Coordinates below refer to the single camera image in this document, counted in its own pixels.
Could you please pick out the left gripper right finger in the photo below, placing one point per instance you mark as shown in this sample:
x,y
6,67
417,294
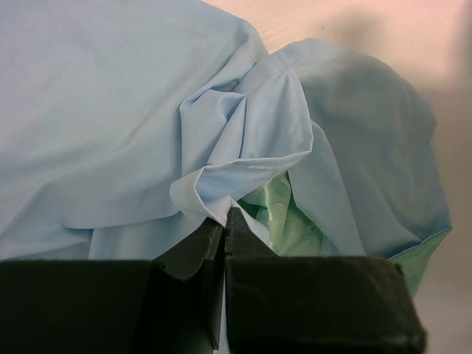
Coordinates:
x,y
280,304

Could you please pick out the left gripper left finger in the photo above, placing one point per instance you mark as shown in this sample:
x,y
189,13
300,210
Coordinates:
x,y
168,305

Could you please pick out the green and blue pillowcase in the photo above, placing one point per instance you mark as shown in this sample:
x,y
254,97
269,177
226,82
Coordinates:
x,y
127,124

